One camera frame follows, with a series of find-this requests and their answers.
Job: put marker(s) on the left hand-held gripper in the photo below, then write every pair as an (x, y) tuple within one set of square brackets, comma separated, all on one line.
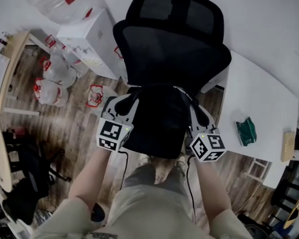
[(112, 133)]

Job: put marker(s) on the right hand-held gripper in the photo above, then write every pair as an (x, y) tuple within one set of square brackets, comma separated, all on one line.
[(209, 146)]

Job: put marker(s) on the black mesh office chair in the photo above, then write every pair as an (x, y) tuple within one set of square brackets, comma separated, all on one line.
[(169, 51)]

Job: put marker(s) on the person's right forearm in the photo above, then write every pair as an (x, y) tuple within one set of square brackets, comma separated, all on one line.
[(211, 188)]

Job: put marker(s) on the person's left forearm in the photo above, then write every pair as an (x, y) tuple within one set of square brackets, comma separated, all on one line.
[(92, 178)]

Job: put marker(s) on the black office chair with wheels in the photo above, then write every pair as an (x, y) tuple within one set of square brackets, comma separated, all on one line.
[(27, 183)]

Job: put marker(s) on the person's right shoe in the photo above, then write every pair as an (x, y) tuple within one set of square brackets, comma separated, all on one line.
[(181, 160)]

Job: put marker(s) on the person's shoe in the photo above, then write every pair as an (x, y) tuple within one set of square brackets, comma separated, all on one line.
[(145, 161), (181, 160)]

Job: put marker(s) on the green crumpled bag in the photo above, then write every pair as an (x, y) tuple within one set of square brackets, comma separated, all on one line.
[(246, 132)]

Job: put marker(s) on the person's left shoe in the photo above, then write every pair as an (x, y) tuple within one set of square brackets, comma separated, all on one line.
[(145, 161)]

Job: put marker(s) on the white table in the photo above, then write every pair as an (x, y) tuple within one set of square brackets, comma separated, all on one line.
[(259, 101)]

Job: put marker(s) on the group of red-capped water jugs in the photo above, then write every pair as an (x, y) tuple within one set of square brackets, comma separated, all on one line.
[(54, 71)]

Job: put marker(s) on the white water dispenser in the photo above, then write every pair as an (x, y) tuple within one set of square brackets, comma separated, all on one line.
[(89, 38)]

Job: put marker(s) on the light wooden block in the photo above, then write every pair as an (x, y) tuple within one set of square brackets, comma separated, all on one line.
[(288, 146)]

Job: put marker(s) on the person's beige shirt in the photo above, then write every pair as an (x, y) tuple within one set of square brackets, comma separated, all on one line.
[(152, 213)]

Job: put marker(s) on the rectangular wooden table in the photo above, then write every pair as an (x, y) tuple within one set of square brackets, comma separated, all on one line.
[(13, 58)]

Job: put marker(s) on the large clear dispenser bottle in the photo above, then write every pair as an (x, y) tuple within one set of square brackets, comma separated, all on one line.
[(57, 1)]

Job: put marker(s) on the round wooden table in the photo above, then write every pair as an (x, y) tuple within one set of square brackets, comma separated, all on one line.
[(1, 153)]

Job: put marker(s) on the yellow board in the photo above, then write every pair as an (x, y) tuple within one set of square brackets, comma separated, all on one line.
[(297, 208)]

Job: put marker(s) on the clear drink bottle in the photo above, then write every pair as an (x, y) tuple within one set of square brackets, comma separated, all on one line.
[(7, 34)]

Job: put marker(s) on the dark drink bottle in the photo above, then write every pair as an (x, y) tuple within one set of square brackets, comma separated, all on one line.
[(2, 41)]

